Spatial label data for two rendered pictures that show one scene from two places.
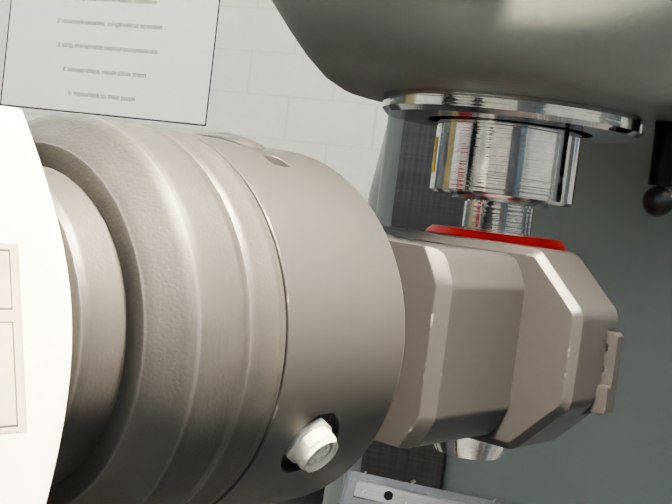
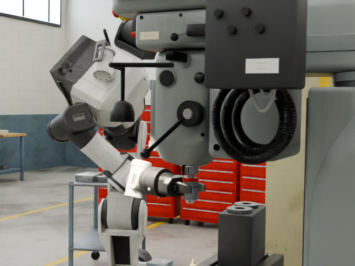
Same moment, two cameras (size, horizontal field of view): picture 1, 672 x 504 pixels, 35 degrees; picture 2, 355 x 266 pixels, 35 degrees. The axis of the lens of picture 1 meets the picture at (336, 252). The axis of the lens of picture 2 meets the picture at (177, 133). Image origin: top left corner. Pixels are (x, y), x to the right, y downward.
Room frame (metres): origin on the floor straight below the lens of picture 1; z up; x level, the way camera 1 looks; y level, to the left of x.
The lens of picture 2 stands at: (0.51, -1.67, 1.48)
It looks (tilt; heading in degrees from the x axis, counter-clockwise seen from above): 3 degrees down; 97
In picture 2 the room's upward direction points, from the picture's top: 1 degrees clockwise
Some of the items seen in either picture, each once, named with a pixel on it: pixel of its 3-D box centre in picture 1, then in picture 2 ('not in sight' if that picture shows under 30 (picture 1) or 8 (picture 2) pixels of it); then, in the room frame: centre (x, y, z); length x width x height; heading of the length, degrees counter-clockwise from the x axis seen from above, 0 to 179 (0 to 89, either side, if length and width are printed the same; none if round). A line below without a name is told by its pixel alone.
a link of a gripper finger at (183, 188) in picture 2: not in sight; (182, 188); (0.33, -0.08, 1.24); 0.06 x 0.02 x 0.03; 142
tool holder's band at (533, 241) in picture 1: (494, 247); (190, 179); (0.35, -0.05, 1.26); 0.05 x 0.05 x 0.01
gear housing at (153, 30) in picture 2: not in sight; (206, 33); (0.39, -0.07, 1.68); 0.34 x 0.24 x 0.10; 160
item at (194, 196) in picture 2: not in sight; (190, 189); (0.35, -0.05, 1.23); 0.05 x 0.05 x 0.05
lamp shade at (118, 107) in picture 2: not in sight; (122, 111); (0.15, -0.04, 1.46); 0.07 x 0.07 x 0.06
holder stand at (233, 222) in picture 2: not in sight; (242, 233); (0.51, 0.34, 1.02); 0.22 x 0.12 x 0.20; 76
